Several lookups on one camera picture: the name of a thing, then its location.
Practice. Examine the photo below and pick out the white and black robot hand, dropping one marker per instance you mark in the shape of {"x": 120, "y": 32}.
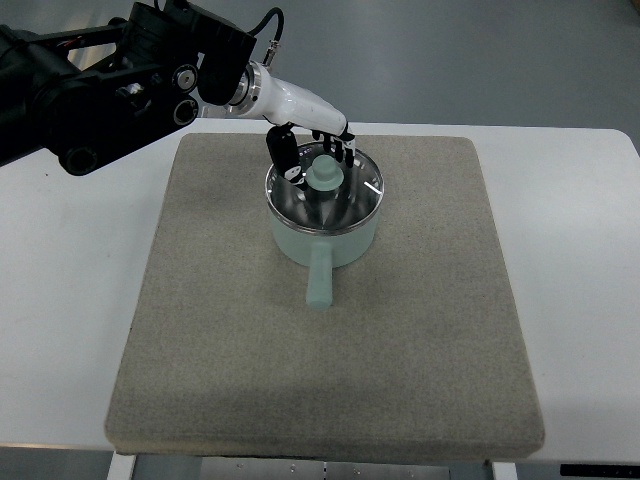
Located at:
{"x": 286, "y": 106}

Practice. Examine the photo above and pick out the glass lid with green knob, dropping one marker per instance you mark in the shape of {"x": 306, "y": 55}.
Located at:
{"x": 337, "y": 198}

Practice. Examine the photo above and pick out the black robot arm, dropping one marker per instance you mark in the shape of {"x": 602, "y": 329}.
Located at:
{"x": 94, "y": 95}

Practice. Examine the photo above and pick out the mint green saucepan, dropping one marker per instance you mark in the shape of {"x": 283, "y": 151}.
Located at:
{"x": 321, "y": 254}

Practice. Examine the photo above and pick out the grey felt mat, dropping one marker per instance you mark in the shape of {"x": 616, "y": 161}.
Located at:
{"x": 412, "y": 352}

